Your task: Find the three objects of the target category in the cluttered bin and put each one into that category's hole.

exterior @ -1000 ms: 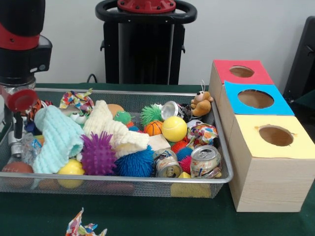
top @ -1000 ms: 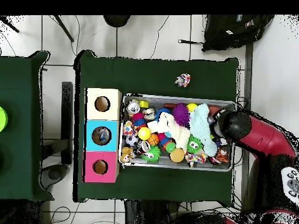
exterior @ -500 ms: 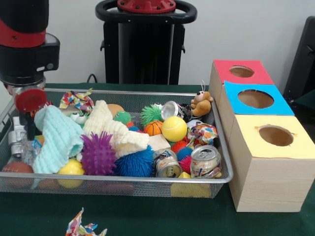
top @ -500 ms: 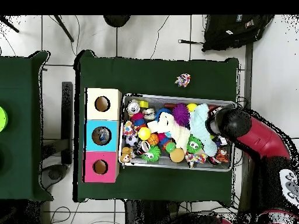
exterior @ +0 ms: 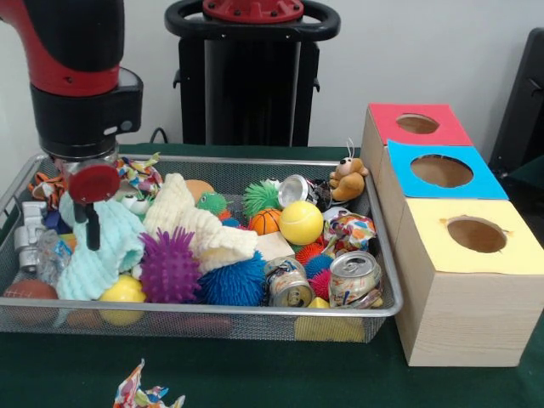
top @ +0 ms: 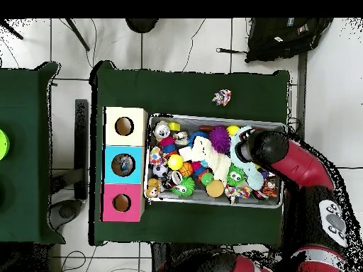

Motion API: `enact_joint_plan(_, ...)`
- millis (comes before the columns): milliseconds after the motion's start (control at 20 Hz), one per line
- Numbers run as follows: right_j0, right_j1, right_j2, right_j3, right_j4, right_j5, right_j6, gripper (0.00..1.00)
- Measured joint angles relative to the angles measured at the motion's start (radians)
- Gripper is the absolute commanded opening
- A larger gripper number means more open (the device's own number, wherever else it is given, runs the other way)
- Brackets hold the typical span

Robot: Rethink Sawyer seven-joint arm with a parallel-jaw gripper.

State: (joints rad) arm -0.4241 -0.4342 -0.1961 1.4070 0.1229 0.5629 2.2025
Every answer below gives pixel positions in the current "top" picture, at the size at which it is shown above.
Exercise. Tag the green round object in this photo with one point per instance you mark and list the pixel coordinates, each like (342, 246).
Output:
(3, 144)

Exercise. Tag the dark green table cloth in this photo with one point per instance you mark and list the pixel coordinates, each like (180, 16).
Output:
(187, 85)
(28, 141)

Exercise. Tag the purple spiky ball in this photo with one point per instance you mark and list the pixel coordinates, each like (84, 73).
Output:
(220, 139)

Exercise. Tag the small orange basketball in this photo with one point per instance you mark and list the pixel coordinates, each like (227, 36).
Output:
(186, 169)

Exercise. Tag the colourful polka dot cloth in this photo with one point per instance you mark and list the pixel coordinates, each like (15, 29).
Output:
(237, 192)

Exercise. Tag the black backpack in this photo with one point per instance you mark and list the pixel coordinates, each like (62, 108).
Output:
(283, 39)

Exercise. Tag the colourful patchwork cloth scrap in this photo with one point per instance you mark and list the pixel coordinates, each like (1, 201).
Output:
(222, 97)

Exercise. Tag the clear mesh bin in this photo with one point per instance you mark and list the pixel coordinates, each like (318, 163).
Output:
(170, 199)

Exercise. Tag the wooden box with three holes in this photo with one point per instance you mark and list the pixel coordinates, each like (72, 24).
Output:
(138, 170)

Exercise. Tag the cream knitted cloth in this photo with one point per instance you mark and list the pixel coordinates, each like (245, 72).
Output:
(207, 154)

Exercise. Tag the mint green knitted cloth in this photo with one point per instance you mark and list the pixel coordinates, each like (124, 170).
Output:
(254, 177)

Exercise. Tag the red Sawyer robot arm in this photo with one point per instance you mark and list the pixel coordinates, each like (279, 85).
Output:
(300, 164)

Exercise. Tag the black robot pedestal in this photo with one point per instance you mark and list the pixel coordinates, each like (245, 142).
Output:
(164, 255)

